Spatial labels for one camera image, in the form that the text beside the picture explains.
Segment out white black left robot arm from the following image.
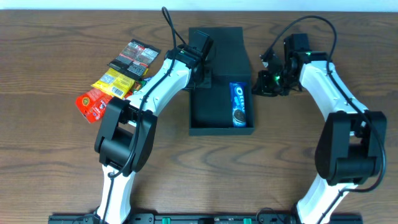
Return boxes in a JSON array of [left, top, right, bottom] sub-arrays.
[[95, 44, 211, 223]]

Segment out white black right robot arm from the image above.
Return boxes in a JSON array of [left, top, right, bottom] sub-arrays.
[[252, 34, 387, 223]]

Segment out yellow snack packet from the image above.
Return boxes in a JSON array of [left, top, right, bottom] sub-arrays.
[[91, 68, 136, 99]]

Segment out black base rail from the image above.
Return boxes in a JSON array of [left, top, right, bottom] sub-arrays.
[[48, 212, 363, 224]]

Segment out black snack packet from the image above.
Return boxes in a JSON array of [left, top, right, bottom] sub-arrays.
[[108, 39, 161, 81]]

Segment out blue Oreo cookie pack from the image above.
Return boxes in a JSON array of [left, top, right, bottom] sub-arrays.
[[229, 82, 246, 128]]

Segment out red KitKat bar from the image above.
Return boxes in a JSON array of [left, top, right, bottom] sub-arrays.
[[131, 80, 146, 93]]

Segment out blue Dairy Milk bar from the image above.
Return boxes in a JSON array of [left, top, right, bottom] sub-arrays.
[[143, 77, 152, 82]]

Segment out black open gift box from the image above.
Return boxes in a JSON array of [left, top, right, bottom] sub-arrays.
[[188, 27, 254, 136]]

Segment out red snack packet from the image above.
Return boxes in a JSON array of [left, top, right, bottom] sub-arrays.
[[75, 88, 132, 123]]

